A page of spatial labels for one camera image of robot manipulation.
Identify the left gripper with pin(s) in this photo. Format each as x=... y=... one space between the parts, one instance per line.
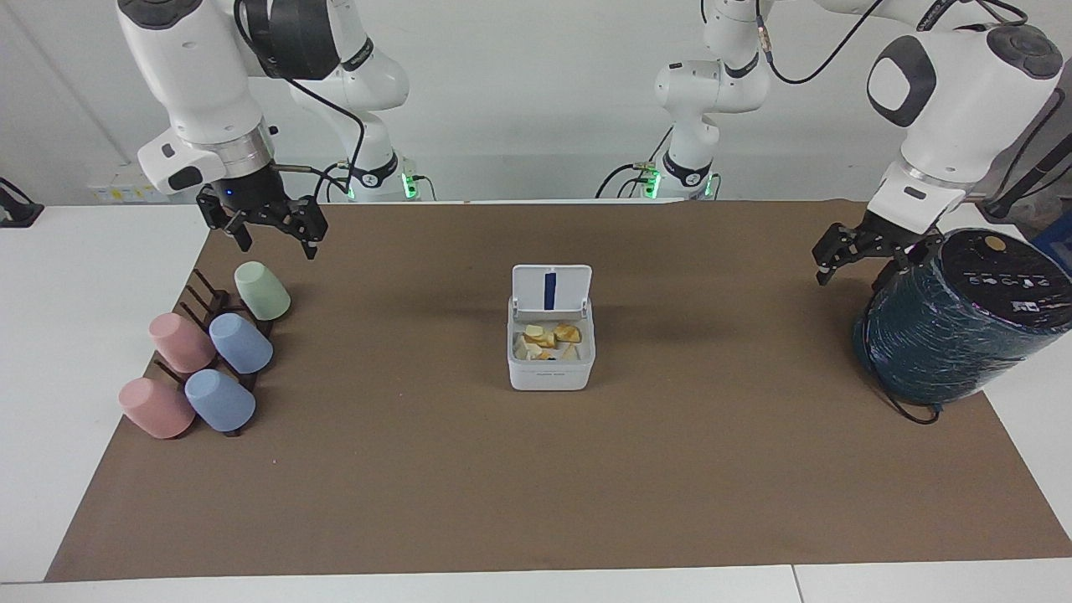
x=888 y=233

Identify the blue box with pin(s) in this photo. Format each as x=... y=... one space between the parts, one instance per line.
x=1057 y=251

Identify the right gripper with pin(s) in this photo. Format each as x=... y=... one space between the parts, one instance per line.
x=247 y=188

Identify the blue cup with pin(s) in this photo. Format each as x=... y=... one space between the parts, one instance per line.
x=219 y=402
x=243 y=345

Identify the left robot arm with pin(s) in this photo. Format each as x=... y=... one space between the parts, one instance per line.
x=963 y=109

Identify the pale white food scrap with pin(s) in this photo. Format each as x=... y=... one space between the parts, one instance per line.
x=526 y=348

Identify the orange brown food scrap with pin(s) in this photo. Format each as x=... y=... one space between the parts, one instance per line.
x=568 y=333

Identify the green cup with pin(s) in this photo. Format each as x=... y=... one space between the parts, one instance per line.
x=264 y=293

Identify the dark brown cup rack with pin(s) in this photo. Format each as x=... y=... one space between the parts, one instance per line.
x=213 y=297

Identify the white box with hinged lid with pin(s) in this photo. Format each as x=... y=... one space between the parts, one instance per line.
x=550 y=368

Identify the pink cup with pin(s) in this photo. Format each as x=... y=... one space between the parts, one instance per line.
x=155 y=409
x=180 y=343

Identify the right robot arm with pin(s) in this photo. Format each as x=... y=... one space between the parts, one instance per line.
x=205 y=75

